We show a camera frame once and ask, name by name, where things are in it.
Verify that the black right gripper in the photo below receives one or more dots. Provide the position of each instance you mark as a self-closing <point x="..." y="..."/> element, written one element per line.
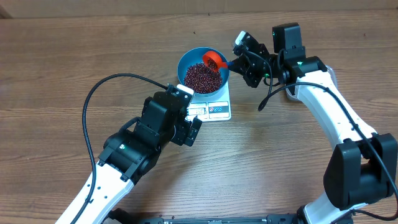
<point x="245" y="65"/>

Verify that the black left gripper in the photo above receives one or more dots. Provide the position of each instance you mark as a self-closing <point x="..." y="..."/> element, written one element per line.
<point x="185" y="127"/>

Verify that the red measuring scoop blue handle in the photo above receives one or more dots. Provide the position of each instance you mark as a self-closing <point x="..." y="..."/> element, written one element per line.
<point x="217" y="58"/>

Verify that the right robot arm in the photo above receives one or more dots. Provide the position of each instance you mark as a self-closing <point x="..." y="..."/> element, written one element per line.
<point x="362" y="168"/>

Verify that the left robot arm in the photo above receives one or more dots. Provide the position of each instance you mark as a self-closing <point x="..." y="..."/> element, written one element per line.
<point x="132" y="152"/>

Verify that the red beans in scoop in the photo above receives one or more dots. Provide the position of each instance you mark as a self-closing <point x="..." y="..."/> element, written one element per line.
<point x="212" y="65"/>

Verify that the red beans in bowl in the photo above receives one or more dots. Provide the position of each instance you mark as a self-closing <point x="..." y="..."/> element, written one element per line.
<point x="202" y="79"/>

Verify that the white digital kitchen scale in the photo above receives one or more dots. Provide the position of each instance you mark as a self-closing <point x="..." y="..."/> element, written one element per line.
<point x="210" y="108"/>

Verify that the blue bowl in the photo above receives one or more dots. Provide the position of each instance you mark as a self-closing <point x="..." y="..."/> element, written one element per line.
<point x="194" y="56"/>

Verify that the clear plastic container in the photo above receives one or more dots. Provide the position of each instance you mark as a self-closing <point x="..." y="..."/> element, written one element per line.
<point x="332" y="77"/>

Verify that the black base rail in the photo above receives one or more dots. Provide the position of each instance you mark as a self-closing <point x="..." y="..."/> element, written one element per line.
<point x="119" y="216"/>

